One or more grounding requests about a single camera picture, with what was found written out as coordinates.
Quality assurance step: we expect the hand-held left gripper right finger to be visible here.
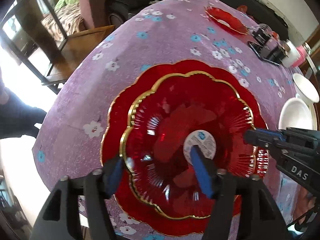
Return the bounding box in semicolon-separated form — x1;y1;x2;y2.
190;146;292;240

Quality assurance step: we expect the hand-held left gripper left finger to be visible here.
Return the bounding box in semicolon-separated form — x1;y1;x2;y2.
30;152;125;240

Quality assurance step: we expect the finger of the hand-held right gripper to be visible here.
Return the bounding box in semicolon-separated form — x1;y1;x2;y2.
255;127;320;143
244;130;313;155

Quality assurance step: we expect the white foam bowl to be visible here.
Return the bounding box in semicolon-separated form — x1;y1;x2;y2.
278;97;318;132
292;73;319;104

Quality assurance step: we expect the large red glass plate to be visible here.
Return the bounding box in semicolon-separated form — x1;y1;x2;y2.
100;59;270;237

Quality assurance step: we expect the medium red glass plate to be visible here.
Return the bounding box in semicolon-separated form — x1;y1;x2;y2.
121;70;258;220

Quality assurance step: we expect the person's right forearm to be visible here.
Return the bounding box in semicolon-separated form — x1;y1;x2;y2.
294;185;316;228

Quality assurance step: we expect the white plastic jar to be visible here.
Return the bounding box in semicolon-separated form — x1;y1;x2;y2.
281;40;302;68

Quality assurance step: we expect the black smartphone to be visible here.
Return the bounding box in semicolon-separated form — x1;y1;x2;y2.
247;41;282;67

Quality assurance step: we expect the pink sleeved bottle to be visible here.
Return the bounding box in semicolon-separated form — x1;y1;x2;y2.
296;42;313;63

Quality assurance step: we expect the dark cloth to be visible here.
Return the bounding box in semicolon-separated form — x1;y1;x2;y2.
0;87;48;139

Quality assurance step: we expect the small red glass plate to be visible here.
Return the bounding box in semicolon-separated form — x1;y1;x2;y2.
204;6;248;35

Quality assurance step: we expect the purple floral tablecloth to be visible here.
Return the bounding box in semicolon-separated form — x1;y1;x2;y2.
32;0;315;240

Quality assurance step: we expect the wooden chair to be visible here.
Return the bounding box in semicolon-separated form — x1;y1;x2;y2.
0;0;115;95

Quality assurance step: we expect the brown patterned blanket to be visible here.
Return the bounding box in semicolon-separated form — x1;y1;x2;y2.
41;4;87;42

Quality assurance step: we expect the black sofa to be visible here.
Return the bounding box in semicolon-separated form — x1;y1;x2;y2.
107;0;288;25

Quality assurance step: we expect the black cable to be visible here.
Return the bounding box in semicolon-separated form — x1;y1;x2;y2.
294;211;316;233

